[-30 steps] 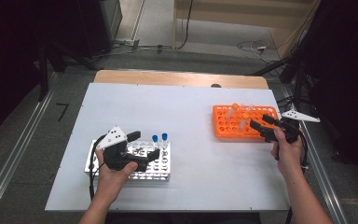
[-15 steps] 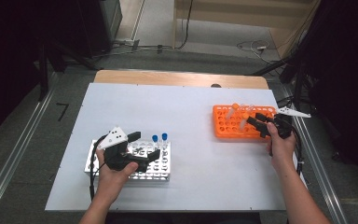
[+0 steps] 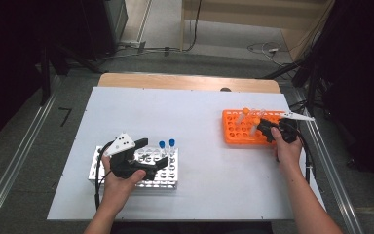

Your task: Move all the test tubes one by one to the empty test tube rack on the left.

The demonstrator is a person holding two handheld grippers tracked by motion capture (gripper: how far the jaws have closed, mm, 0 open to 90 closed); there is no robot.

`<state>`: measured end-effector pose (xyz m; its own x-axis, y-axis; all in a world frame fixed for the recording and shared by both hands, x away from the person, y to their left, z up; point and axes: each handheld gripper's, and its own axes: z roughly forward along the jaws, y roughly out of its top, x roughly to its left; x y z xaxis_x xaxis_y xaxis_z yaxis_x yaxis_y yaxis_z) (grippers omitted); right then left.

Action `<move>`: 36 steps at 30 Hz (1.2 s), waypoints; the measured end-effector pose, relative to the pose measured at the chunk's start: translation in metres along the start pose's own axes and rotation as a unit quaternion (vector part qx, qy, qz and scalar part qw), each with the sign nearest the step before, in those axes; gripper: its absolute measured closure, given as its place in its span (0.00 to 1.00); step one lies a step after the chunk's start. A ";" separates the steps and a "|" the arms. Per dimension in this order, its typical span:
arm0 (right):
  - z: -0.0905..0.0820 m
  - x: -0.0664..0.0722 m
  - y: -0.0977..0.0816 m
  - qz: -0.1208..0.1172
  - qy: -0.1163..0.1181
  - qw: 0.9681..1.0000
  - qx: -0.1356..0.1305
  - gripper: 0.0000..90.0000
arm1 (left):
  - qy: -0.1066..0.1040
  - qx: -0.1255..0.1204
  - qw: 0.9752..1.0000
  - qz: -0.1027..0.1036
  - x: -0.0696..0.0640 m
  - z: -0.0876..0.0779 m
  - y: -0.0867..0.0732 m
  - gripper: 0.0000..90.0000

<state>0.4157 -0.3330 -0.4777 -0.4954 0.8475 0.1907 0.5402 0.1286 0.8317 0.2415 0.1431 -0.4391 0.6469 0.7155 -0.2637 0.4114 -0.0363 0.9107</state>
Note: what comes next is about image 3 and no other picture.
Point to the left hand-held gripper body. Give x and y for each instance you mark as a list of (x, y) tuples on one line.
[(120, 146)]

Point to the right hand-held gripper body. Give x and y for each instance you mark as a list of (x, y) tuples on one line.
[(288, 130)]

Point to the orange-capped clear tube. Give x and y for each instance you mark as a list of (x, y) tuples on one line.
[(246, 111), (256, 121)]

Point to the silver metal tube rack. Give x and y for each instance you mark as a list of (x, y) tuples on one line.
[(168, 169)]

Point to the blue-capped clear tube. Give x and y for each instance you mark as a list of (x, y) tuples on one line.
[(161, 144), (172, 142)]

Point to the orange plastic tube rack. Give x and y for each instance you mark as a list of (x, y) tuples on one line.
[(237, 133)]

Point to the person's right hand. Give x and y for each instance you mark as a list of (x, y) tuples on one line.
[(287, 152)]

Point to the person's left hand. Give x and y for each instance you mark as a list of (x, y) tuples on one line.
[(120, 191)]

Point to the uncapped clear tube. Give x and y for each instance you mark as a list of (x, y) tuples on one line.
[(260, 112)]

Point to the black stand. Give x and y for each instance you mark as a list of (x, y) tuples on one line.
[(311, 87), (45, 81)]

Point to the black table grommet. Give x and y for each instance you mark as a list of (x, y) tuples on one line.
[(225, 89)]

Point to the white table board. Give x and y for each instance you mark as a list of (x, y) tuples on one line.
[(191, 113)]

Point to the wooden table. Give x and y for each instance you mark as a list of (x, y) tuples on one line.
[(175, 81)]

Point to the black curtain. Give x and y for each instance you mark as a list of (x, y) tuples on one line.
[(6, 65), (363, 65)]

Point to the power strip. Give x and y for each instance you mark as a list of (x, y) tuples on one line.
[(131, 43)]

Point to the light wooden furniture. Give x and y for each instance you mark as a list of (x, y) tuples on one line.
[(233, 14)]

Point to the dark cabinet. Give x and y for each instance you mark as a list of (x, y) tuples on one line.
[(115, 19)]

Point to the metal floor rail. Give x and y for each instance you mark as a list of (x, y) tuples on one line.
[(344, 201), (18, 156)]

